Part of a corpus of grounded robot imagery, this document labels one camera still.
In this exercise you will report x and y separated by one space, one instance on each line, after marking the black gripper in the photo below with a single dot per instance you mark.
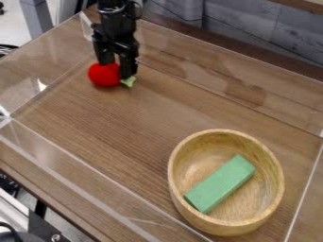
114 34

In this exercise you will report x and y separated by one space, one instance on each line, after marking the red plush fruit green leaves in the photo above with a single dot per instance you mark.
106 75

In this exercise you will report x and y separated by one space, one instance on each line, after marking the clear acrylic tray walls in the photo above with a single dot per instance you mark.
88 148

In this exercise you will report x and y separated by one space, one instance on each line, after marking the oval wooden bowl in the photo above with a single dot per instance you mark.
198 156

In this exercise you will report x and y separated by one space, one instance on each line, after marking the green rectangular block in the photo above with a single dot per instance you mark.
212 190

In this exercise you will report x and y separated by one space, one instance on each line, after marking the grey table leg post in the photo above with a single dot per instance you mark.
38 16

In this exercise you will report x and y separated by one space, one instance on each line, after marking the black metal clamp bracket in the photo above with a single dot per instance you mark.
40 228

